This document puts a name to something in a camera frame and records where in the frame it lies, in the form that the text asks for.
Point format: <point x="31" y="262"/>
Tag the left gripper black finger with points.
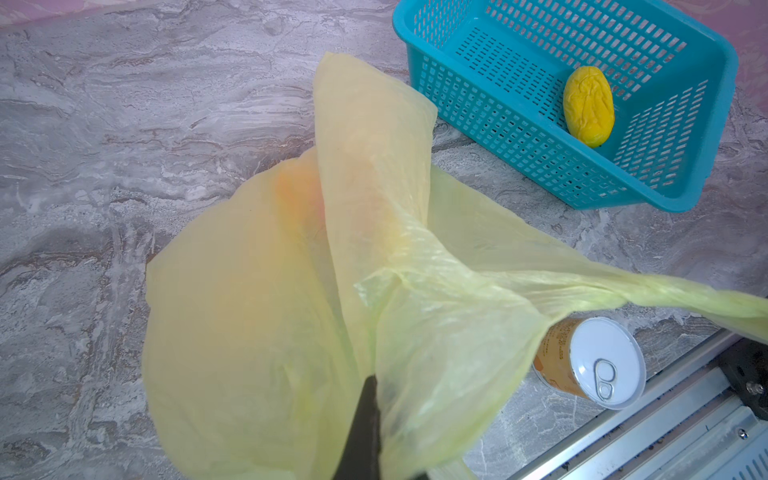
<point x="361" y="455"/>

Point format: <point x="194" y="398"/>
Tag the yellow plastic bag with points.
<point x="362" y="259"/>

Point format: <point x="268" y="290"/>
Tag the teal plastic basket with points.
<point x="497" y="70"/>

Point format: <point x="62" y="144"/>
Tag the aluminium front rail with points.
<point x="688" y="424"/>

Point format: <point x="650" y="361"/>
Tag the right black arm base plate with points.
<point x="745" y="366"/>

